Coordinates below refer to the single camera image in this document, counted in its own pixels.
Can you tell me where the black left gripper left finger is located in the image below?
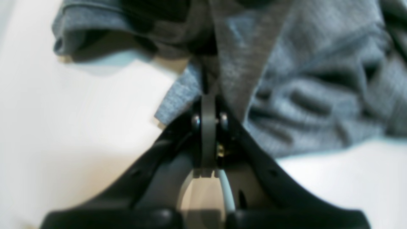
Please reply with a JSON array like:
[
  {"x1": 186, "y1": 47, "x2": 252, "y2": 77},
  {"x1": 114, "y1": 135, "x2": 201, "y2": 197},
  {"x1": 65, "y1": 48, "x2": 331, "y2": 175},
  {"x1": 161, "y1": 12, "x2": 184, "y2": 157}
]
[{"x1": 41, "y1": 100, "x2": 202, "y2": 229}]

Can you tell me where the grey t-shirt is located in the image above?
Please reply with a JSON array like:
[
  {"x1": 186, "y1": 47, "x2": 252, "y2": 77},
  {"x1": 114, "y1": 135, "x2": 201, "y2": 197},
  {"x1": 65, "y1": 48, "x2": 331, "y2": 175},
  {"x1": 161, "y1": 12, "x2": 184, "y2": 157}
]
[{"x1": 52, "y1": 0, "x2": 407, "y2": 157}]

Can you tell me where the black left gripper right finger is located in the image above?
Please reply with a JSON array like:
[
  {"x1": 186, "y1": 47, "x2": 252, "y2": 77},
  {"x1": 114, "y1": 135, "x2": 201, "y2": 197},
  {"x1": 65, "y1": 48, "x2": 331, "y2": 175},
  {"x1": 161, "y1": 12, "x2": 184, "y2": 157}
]
[{"x1": 215, "y1": 96, "x2": 371, "y2": 229}]

